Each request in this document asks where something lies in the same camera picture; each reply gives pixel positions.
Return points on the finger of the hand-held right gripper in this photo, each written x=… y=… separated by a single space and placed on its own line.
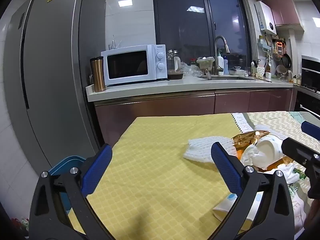
x=311 y=130
x=295 y=150

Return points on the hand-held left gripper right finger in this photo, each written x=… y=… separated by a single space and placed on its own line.
x=226 y=167

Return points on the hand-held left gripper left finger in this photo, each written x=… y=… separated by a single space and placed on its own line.
x=100 y=170

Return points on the clear green snack wrapper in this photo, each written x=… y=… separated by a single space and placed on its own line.
x=298 y=173

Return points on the white tissue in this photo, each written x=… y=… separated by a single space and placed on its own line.
x=287 y=172
x=252 y=158

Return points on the white foam net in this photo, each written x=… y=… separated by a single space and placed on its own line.
x=200 y=150

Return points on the gold snack wrapper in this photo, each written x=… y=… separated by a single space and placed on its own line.
x=246 y=138

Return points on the blue trash bin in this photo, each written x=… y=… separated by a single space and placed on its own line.
x=65 y=165

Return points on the white paper cup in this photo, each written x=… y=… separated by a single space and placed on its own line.
x=268 y=150

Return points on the beige patterned tablecloth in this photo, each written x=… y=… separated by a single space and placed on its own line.
x=270 y=120

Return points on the blue printed paper cup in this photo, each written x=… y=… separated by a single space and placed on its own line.
x=222 y=207

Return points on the black built-in oven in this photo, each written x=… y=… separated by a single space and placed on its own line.
x=310 y=75

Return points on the yellow checked tablecloth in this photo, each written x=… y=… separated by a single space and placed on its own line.
x=155 y=155

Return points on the black frying pan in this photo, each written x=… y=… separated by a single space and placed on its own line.
x=287 y=60

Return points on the kitchen counter cabinet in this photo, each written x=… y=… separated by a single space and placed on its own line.
x=175 y=110

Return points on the bronze thermos flask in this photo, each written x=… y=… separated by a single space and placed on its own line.
x=98 y=75

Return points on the light blue utensil rack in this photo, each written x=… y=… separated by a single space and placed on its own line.
x=265 y=46

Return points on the white soap bottle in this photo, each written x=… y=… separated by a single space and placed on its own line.
x=220 y=65

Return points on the grey refrigerator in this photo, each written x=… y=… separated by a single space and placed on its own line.
x=50 y=80

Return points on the white microwave oven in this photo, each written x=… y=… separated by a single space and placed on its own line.
x=161 y=76

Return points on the steel kitchen faucet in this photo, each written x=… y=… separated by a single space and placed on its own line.
x=215 y=55

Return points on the white water heater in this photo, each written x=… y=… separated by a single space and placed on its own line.
x=266 y=17

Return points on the dark kitchen window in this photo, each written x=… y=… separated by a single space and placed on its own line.
x=180 y=25

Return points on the pink wall cabinet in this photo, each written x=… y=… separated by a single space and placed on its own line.
x=285 y=10

